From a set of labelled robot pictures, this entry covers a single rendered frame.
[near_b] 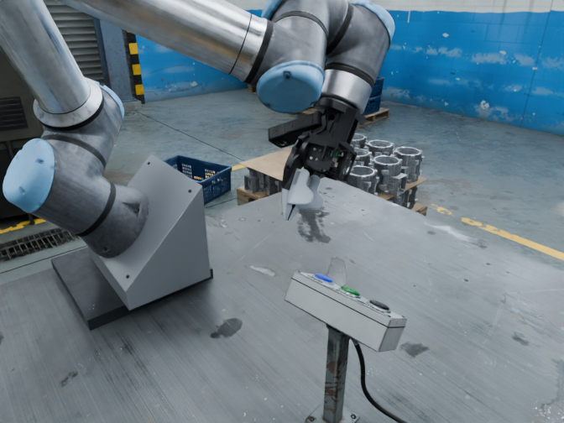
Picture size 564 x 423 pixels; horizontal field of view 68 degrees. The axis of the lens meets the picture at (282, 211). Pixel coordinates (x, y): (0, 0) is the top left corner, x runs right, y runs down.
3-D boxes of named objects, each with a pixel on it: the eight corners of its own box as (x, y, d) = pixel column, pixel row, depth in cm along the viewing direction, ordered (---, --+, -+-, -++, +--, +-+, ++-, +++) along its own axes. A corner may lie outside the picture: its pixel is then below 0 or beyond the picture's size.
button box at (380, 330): (396, 350, 62) (409, 316, 62) (378, 353, 56) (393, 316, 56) (305, 301, 72) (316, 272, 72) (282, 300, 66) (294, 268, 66)
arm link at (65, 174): (60, 238, 101) (-17, 204, 89) (84, 179, 110) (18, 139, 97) (97, 229, 93) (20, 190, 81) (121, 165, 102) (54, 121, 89)
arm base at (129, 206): (90, 235, 115) (56, 218, 107) (134, 180, 115) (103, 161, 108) (108, 272, 101) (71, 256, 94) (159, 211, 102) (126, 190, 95)
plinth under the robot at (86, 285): (213, 278, 113) (212, 268, 112) (90, 331, 95) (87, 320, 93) (161, 232, 135) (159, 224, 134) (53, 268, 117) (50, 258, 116)
